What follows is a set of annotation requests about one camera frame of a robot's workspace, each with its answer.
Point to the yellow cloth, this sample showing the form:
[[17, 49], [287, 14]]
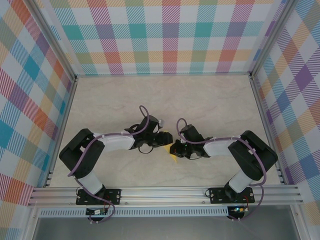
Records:
[[174, 158]]

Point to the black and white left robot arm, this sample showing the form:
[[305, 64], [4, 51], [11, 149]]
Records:
[[80, 155]]

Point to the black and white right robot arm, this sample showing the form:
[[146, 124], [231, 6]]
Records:
[[252, 156]]

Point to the small circuit board green light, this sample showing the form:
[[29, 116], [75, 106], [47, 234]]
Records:
[[238, 210]]

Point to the small black circuit board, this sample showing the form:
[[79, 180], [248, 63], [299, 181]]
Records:
[[96, 212]]

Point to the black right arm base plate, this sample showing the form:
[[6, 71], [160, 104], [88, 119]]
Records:
[[216, 195]]

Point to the slotted aluminium frame rail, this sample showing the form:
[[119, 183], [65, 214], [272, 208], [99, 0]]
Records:
[[162, 195]]

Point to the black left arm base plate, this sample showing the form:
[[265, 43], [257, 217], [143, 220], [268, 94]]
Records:
[[113, 196]]

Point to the aluminium side floor rail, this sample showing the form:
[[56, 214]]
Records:
[[268, 132], [60, 132]]

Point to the aluminium frame post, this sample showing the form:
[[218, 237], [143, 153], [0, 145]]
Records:
[[50, 37], [273, 37]]

